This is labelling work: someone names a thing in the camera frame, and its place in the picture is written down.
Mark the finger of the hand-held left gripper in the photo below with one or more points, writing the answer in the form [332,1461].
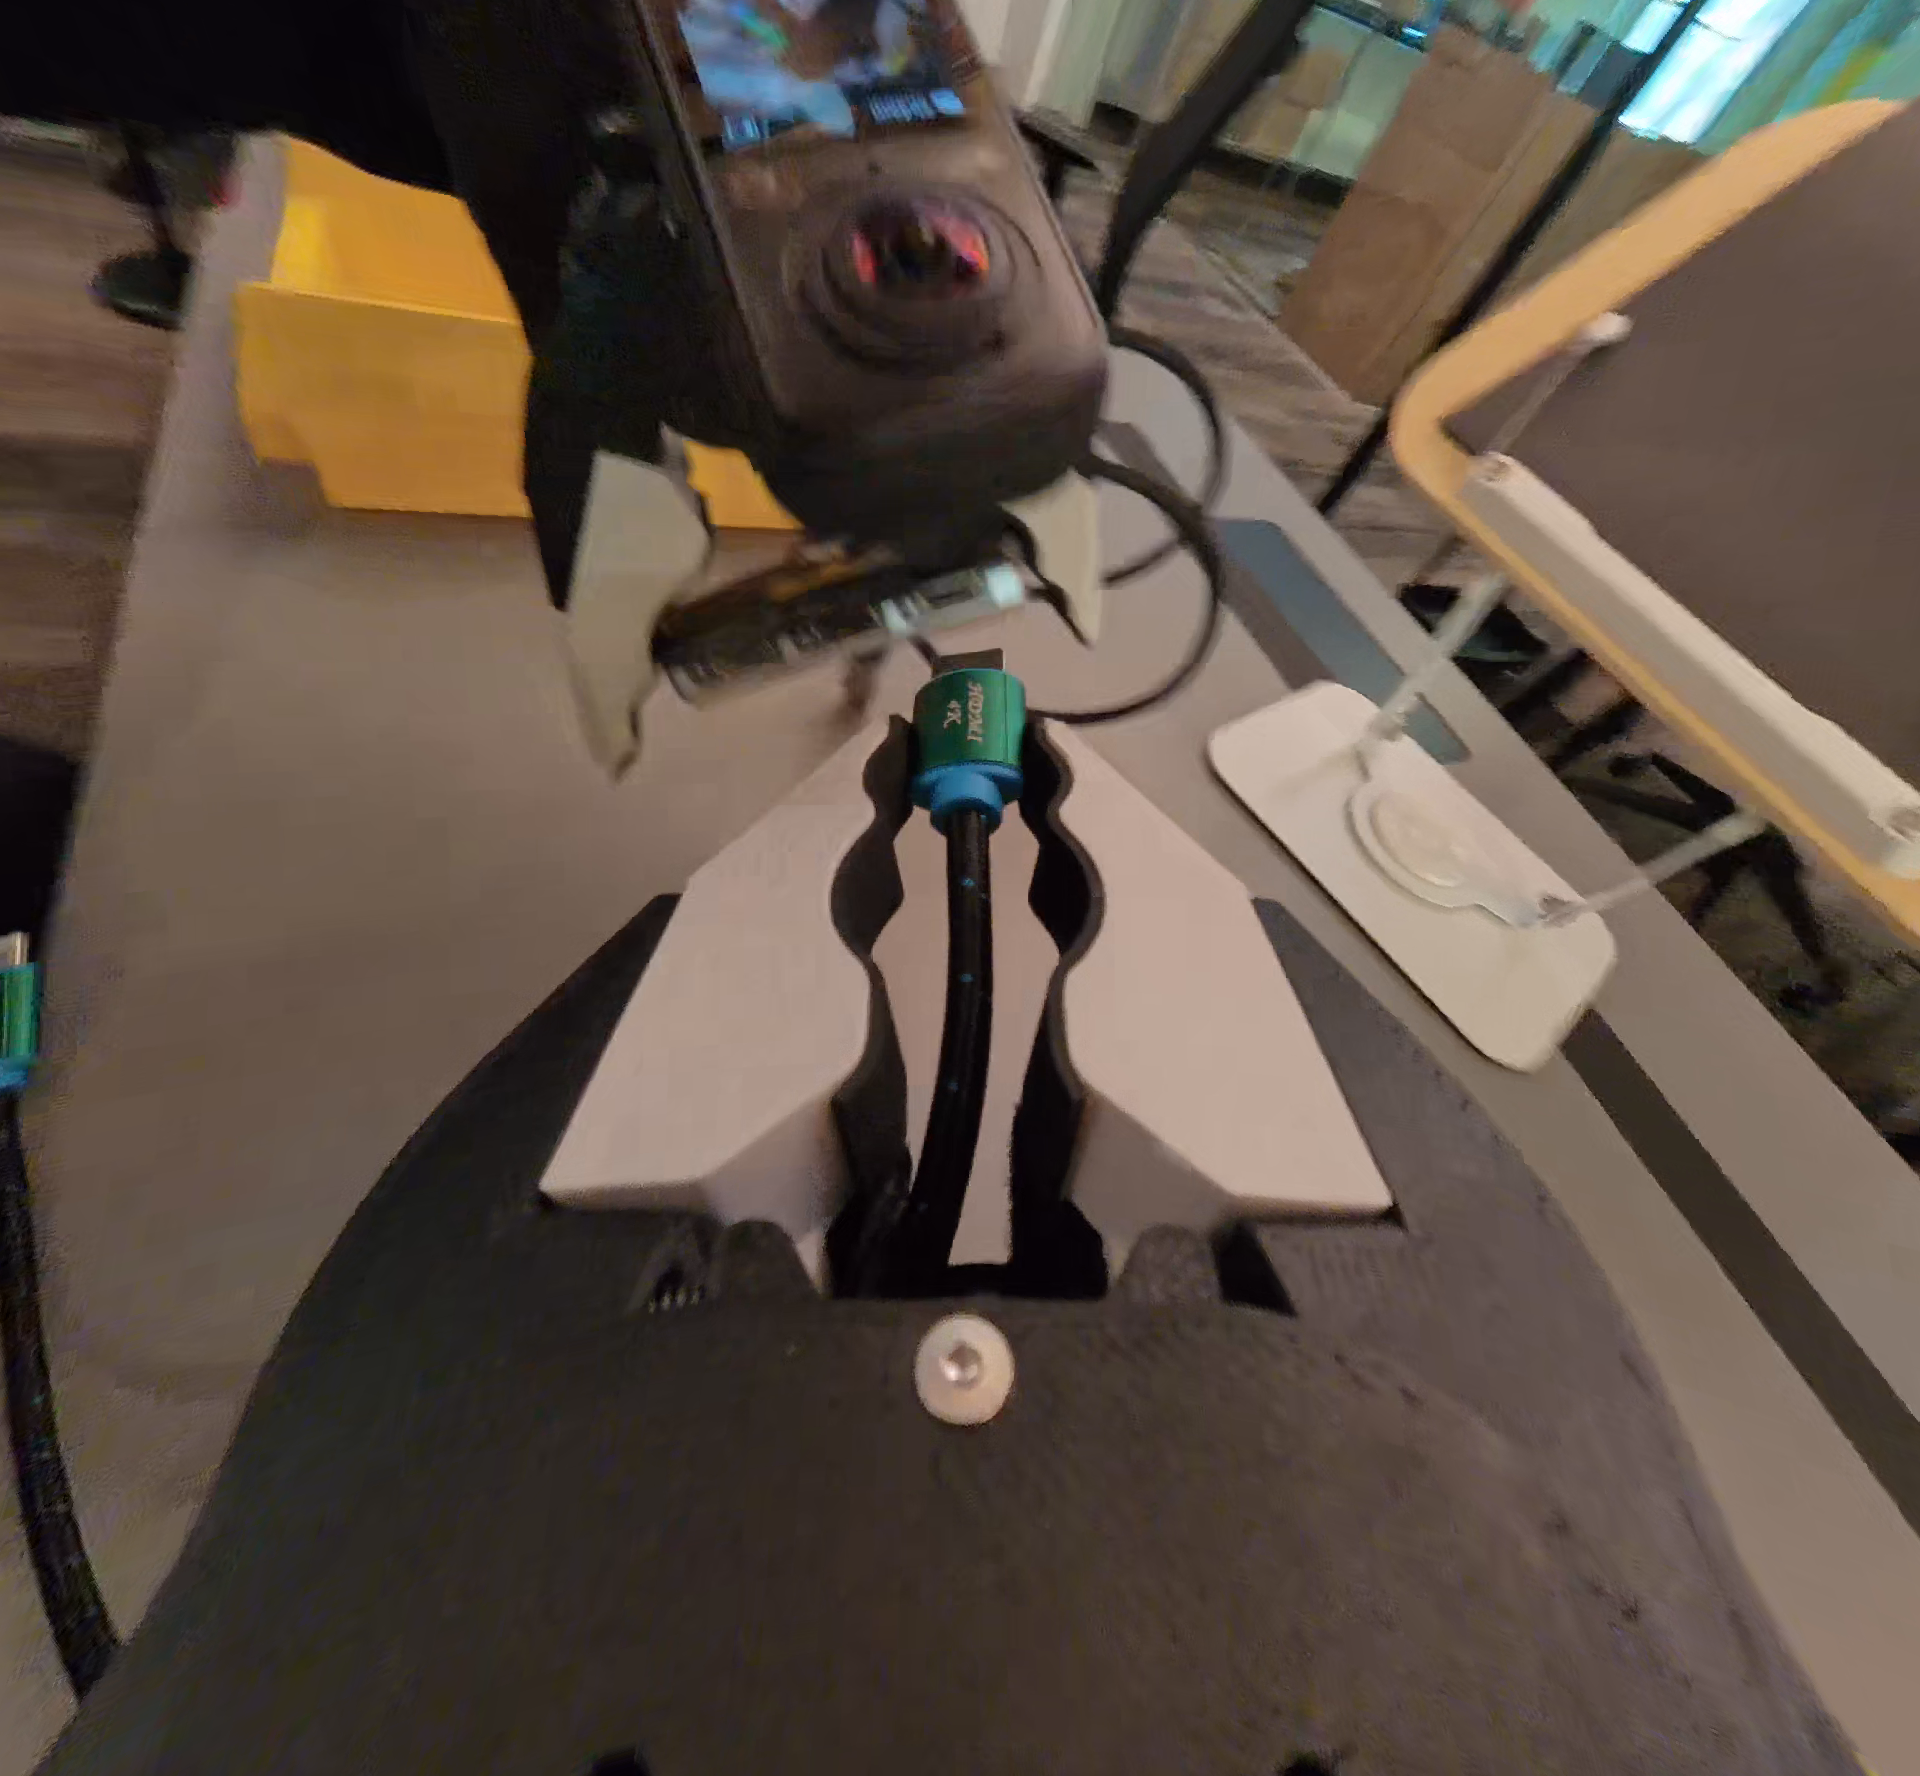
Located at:
[614,578]
[1073,539]

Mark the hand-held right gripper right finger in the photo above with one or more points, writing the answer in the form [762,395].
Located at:
[1215,1055]

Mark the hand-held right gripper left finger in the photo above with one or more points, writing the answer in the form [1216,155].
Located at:
[722,1040]

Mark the yellow plastic bin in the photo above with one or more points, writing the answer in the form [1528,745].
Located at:
[390,363]

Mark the black floor stand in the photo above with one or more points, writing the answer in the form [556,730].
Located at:
[1201,111]

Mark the brown cabinet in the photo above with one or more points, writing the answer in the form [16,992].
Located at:
[1440,214]

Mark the wood-rimmed dark panel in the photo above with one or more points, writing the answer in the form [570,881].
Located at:
[1770,352]

